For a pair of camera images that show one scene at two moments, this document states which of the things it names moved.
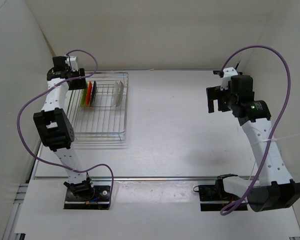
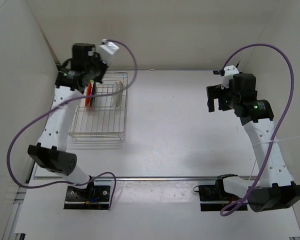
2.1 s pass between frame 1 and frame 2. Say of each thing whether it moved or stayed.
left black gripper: moved
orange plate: stayed
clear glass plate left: stayed
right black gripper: stayed
